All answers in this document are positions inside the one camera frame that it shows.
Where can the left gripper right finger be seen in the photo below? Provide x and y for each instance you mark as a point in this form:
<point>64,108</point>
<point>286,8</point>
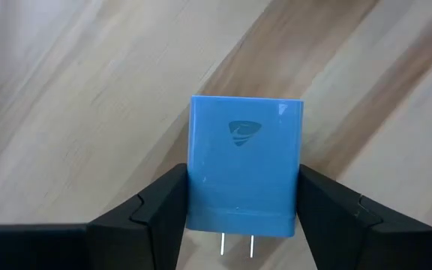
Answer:
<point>351,236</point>

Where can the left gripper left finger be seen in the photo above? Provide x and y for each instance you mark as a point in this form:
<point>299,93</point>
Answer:
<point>144,232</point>

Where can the light blue wall charger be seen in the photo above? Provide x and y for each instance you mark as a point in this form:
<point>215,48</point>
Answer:
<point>244,168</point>

